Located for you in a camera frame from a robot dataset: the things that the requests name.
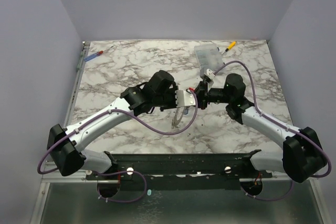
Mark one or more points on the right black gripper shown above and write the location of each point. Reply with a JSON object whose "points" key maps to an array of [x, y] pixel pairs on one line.
{"points": [[203, 96]]}

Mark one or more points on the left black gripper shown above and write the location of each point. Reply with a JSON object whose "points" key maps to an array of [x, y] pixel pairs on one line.
{"points": [[172, 91]]}

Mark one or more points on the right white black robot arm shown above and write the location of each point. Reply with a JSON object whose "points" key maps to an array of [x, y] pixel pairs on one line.
{"points": [[301, 155]]}

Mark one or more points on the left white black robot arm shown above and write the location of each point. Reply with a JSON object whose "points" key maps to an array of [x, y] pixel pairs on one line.
{"points": [[68, 146]]}

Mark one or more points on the clear plastic screw box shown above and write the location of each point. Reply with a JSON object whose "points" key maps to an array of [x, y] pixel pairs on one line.
{"points": [[208, 56]]}

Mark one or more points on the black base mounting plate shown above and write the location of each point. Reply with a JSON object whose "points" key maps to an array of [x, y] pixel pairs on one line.
{"points": [[180, 171]]}

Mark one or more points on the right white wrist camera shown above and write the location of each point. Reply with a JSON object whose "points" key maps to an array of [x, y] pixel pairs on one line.
{"points": [[207, 75]]}

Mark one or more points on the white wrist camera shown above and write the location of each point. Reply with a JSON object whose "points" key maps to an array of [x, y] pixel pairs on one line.
{"points": [[207, 75], [184, 99]]}

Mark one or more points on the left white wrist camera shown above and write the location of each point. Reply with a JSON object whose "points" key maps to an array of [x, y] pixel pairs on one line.
{"points": [[184, 99]]}

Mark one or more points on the yellow handled screwdriver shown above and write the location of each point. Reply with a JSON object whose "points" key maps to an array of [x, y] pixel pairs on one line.
{"points": [[229, 48]]}

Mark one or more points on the blue red handled screwdriver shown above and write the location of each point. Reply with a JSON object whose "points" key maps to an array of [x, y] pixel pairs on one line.
{"points": [[96, 54]]}

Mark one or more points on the aluminium left side rail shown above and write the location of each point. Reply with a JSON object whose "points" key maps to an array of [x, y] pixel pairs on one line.
{"points": [[79, 72]]}

